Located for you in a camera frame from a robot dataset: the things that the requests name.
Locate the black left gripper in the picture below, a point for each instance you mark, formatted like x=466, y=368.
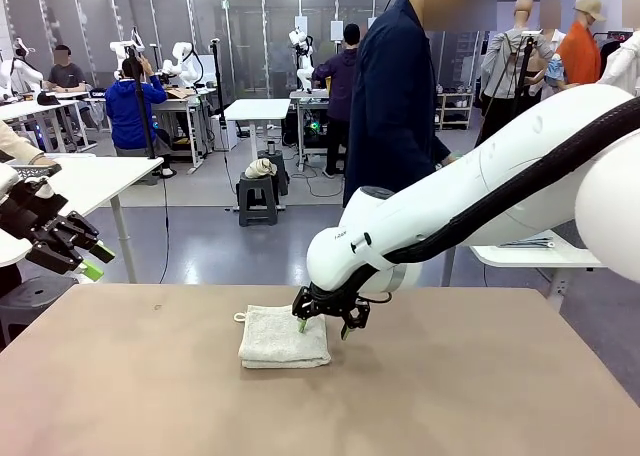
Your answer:
x=30, y=211

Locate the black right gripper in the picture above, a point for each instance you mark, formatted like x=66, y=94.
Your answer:
x=332, y=303

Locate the white terry towel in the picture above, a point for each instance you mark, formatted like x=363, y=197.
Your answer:
x=282, y=338

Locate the grey towel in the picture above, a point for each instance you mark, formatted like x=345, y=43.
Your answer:
x=525, y=242

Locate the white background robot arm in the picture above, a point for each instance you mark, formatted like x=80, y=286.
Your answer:
x=182, y=63
x=15, y=71
x=120, y=48
x=302, y=61

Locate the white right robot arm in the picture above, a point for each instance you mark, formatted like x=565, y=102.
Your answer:
x=475, y=191

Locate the black plastic stool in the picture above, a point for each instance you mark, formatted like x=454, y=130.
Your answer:
x=35, y=301

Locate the white side table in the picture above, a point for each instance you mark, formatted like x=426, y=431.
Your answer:
x=95, y=181
x=530, y=256

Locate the person in beige sweater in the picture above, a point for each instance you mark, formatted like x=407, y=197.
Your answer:
x=17, y=146

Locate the grey step stool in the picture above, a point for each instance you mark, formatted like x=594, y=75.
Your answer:
x=281, y=171
x=257, y=201

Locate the long white workbench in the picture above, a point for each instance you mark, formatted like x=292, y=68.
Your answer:
x=35, y=108

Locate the seated person in blue hoodie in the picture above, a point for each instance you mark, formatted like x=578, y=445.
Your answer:
x=132, y=111

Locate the black cap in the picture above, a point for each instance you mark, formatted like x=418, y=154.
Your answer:
x=47, y=98

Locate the beige cloth bundle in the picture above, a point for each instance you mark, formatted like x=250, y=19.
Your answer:
x=260, y=168

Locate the seated man in grey shirt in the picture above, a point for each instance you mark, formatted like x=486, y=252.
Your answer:
x=65, y=73

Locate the steel tumbler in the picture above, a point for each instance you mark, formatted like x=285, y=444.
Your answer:
x=272, y=147

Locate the white workbench desk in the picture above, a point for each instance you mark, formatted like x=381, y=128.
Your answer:
x=190, y=106

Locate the brown cardboard box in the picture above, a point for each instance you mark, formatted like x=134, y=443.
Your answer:
x=172, y=93

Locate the desk with lit computer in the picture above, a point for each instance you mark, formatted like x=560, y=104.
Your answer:
x=310, y=126

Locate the black pole stand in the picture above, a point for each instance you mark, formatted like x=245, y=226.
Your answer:
x=218, y=81

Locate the white standing desk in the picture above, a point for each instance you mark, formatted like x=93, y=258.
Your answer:
x=257, y=108

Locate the person in navy jacket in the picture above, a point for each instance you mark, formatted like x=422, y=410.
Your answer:
x=390, y=101

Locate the person in purple hoodie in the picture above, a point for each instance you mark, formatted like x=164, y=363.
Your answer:
x=340, y=86

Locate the white shoe shelf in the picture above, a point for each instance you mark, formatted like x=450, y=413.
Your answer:
x=457, y=108

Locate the mannequin in grey shirt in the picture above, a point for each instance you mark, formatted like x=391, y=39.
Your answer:
x=510, y=56

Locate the figure in blue floral dress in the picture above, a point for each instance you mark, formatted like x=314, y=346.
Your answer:
x=555, y=61

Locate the mannequin in orange shirt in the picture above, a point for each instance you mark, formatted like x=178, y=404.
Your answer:
x=580, y=56

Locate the mannequin in orange trousers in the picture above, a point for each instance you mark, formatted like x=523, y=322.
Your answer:
x=620, y=61

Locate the black camera tripod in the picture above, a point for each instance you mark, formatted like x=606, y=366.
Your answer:
x=517, y=76
x=142, y=106

